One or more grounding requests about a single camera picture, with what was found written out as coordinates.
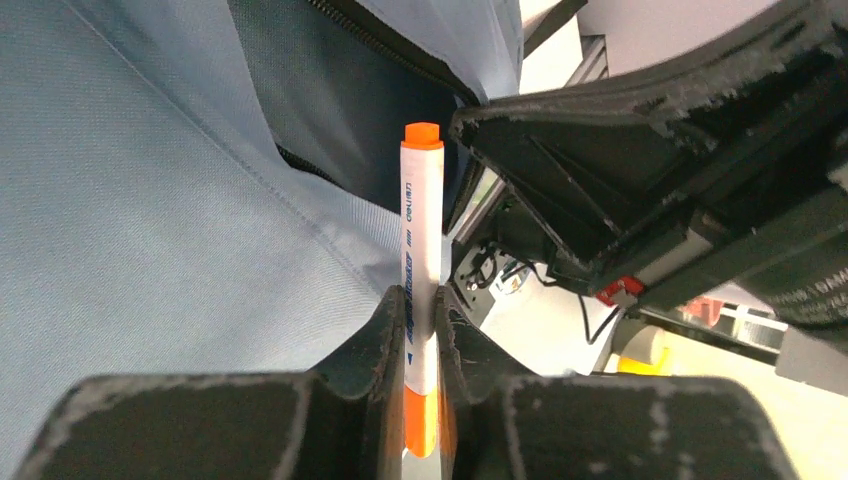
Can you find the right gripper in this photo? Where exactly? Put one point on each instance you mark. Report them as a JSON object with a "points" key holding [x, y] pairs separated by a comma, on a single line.
{"points": [[737, 143]]}

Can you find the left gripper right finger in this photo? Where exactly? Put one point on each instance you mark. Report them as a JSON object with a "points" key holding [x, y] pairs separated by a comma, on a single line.
{"points": [[502, 421]]}

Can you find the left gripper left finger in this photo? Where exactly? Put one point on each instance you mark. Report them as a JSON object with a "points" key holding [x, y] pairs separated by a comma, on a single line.
{"points": [[341, 419]]}

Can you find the orange capped white marker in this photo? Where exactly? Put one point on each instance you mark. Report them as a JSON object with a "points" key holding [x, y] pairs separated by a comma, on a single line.
{"points": [[421, 209]]}

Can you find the blue student backpack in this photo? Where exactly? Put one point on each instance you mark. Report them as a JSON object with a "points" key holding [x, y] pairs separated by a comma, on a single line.
{"points": [[191, 186]]}

